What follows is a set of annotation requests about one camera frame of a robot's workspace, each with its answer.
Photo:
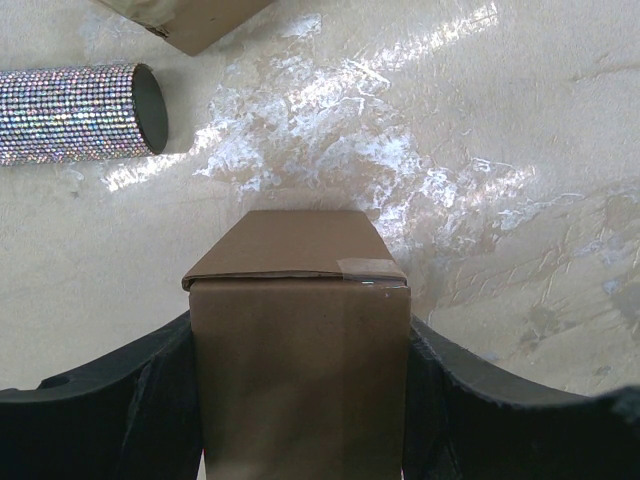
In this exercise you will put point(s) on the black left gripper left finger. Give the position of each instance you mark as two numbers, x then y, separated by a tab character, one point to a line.
130	414

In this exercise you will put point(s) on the taped cardboard box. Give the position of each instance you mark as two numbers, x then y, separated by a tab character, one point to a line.
190	26

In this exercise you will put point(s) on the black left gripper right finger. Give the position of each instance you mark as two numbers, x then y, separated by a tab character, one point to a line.
466	418

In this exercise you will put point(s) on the small cardboard box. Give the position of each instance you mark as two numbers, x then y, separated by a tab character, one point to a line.
301	326

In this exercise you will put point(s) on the silver glitter microphone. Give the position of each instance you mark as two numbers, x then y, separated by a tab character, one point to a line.
71	114

